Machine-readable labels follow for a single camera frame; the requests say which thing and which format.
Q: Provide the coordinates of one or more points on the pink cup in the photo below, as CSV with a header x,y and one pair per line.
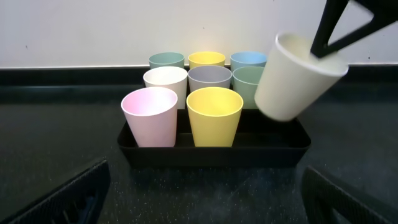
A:
x,y
152,121

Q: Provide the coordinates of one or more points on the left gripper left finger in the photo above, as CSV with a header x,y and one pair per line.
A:
x,y
62,202

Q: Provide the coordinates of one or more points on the grey cup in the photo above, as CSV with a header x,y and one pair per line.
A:
x,y
210,77

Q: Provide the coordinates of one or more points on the white cup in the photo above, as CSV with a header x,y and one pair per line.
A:
x,y
166,79

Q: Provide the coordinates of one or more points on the cream cup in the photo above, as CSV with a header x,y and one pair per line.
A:
x,y
289,90

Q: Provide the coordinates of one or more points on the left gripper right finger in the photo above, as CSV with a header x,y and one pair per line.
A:
x,y
329,202

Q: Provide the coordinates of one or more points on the yellow cup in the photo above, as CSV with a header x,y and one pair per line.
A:
x,y
206,59
214,124

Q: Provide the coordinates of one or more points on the blue cup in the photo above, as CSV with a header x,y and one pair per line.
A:
x,y
247,59

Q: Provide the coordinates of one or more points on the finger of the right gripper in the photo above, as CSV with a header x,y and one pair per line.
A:
x,y
330,18

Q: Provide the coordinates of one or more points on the green cup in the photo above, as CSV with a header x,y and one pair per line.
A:
x,y
245,87
166,59

